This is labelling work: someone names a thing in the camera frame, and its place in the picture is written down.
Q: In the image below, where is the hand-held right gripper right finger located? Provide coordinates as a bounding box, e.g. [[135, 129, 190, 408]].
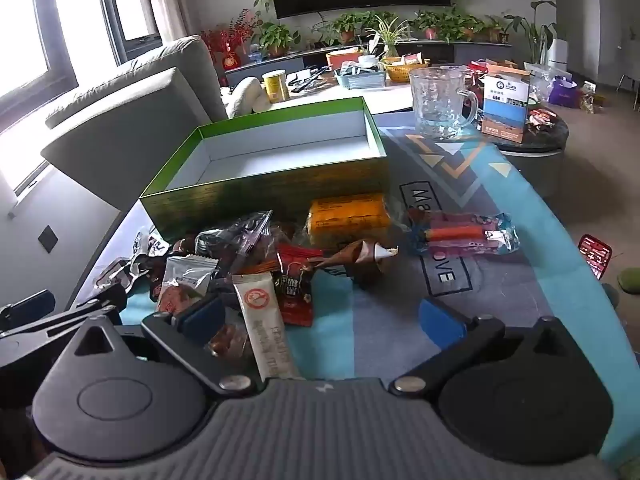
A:
[[389, 297, 591, 397]]

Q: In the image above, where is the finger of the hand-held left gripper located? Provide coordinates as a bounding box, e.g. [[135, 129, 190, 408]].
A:
[[0, 285, 129, 357], [0, 289, 57, 328]]

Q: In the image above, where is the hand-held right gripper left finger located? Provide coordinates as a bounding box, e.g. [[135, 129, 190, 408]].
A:
[[60, 294, 262, 397]]

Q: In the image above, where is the white red snack packet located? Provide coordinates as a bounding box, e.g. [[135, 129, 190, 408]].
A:
[[157, 255, 219, 316]]

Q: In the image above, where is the clear brown snack packet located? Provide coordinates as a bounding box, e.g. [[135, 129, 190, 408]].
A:
[[205, 320, 252, 361]]

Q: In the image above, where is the white stick snack packet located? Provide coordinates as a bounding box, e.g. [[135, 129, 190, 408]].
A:
[[232, 272, 301, 382]]

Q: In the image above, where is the clear dark snack packet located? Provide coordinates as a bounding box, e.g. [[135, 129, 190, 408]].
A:
[[194, 210, 274, 281]]

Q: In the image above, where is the black white snack packet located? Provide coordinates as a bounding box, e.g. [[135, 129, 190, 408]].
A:
[[95, 230, 172, 291]]

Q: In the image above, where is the clear sausage snack packet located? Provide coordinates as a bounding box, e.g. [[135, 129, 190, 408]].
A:
[[407, 210, 521, 257]]

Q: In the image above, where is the brown cone snack packet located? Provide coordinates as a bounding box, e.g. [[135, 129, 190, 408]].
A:
[[310, 238, 401, 286]]

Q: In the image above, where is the orange snack packet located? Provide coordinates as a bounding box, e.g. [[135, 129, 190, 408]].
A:
[[305, 192, 393, 249]]

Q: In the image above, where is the green cardboard box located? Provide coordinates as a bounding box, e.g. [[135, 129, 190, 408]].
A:
[[139, 96, 391, 243]]

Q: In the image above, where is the red patterned packet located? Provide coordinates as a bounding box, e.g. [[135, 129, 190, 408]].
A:
[[577, 232, 615, 281]]

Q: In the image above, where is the dark round side table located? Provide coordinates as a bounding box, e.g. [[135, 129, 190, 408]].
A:
[[492, 110, 571, 198]]

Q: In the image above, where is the grey fabric armchair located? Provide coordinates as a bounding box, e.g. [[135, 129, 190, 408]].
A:
[[40, 35, 268, 211]]

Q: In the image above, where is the glass mug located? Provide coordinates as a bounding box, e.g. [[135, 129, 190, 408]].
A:
[[409, 67, 480, 141]]

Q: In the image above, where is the blue white carton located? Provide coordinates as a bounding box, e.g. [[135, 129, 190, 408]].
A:
[[475, 65, 533, 146]]

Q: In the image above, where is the pile of red packets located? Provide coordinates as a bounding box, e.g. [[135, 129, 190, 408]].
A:
[[527, 107, 560, 135]]

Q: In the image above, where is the yellow can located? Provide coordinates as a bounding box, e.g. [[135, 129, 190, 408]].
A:
[[262, 70, 292, 105]]

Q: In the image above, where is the yellow wicker basket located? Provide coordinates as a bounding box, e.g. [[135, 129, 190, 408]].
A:
[[382, 57, 431, 83]]

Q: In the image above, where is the black remote control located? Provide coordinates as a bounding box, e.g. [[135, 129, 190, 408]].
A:
[[290, 67, 333, 93]]

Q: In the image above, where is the blue plastic basket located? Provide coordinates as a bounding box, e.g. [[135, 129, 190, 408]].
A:
[[334, 62, 388, 90]]

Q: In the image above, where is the purple gift bag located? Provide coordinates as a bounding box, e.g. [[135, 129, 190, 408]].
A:
[[549, 75, 578, 107]]

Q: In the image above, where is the dark television console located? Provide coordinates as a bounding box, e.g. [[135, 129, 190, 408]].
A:
[[225, 42, 513, 86]]

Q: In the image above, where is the red flower plant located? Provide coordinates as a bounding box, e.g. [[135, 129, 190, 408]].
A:
[[200, 10, 257, 73]]

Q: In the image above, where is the orange white box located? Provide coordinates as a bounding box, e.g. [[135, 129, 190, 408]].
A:
[[326, 47, 364, 69]]

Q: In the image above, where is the spider plant in vase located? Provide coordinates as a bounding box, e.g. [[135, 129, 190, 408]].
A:
[[365, 15, 412, 61]]

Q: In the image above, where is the white air purifier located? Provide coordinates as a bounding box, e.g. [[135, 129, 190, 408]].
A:
[[547, 37, 571, 73]]

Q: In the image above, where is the tall leafy floor plant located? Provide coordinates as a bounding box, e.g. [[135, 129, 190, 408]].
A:
[[504, 0, 558, 66]]

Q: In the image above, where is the row of potted plants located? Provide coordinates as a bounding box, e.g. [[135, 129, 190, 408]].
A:
[[250, 7, 511, 58]]

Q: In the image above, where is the window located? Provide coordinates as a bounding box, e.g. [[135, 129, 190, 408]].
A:
[[0, 0, 166, 128]]

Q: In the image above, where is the curtain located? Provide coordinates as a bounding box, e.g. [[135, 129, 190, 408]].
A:
[[145, 0, 190, 43]]

